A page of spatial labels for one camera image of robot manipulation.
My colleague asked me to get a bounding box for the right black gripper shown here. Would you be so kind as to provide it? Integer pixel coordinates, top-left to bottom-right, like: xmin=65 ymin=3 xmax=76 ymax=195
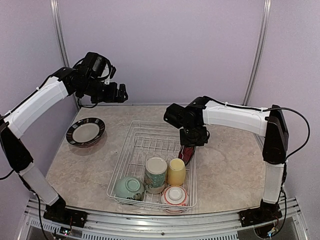
xmin=179 ymin=123 xmax=208 ymax=147

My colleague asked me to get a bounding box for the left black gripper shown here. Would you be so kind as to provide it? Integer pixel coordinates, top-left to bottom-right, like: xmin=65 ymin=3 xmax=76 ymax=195
xmin=77 ymin=76 xmax=129 ymax=103

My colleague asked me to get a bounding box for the dark red oval dish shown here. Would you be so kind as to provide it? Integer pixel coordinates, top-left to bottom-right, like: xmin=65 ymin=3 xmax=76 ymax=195
xmin=178 ymin=145 xmax=196 ymax=166

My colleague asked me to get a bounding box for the yellow cup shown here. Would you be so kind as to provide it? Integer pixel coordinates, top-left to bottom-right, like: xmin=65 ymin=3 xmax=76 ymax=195
xmin=166 ymin=158 xmax=186 ymax=186

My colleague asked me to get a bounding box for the black plate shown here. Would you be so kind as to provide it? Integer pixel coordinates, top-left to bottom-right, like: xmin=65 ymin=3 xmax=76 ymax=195
xmin=65 ymin=117 xmax=105 ymax=146

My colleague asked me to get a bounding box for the teal floral mug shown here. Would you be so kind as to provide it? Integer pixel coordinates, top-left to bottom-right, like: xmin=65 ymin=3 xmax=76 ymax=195
xmin=143 ymin=157 xmax=168 ymax=194

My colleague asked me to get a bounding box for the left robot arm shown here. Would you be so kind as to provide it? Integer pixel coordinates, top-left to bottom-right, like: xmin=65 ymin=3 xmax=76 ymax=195
xmin=0 ymin=52 xmax=128 ymax=223

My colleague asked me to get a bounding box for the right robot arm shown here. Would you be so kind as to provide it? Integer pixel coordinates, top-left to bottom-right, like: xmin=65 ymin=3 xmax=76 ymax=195
xmin=163 ymin=96 xmax=289 ymax=222

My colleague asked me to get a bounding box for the pink polka dot plate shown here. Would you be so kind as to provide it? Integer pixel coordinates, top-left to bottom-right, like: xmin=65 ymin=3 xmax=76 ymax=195
xmin=74 ymin=139 xmax=100 ymax=148

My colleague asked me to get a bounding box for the white red rimmed bowl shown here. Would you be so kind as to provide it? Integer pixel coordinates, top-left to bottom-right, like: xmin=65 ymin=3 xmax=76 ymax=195
xmin=160 ymin=185 xmax=190 ymax=206

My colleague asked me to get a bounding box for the light green flower bowl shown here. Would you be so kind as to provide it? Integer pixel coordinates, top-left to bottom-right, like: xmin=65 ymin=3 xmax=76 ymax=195
xmin=114 ymin=176 xmax=145 ymax=201

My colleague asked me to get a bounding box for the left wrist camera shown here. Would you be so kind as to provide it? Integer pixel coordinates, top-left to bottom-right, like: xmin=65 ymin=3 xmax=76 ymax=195
xmin=101 ymin=65 xmax=117 ymax=85

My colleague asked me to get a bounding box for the white wire dish rack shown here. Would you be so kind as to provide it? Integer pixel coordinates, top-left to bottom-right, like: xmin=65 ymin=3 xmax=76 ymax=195
xmin=107 ymin=120 xmax=197 ymax=213

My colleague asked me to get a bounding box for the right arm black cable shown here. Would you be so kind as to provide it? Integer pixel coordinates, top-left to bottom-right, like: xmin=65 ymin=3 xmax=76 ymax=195
xmin=264 ymin=106 xmax=311 ymax=161

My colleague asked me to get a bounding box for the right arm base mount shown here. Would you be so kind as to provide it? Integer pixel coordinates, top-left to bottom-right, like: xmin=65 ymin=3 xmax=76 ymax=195
xmin=238 ymin=200 xmax=283 ymax=227

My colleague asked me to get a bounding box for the left aluminium corner post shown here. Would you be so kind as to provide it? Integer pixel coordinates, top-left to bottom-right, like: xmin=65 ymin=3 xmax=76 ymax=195
xmin=49 ymin=0 xmax=81 ymax=108

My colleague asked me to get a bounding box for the aluminium front frame rail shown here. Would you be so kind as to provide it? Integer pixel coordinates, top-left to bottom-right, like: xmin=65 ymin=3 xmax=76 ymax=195
xmin=14 ymin=197 xmax=308 ymax=240

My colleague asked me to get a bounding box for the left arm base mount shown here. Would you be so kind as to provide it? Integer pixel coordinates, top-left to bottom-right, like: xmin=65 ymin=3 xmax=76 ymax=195
xmin=43 ymin=204 xmax=88 ymax=228

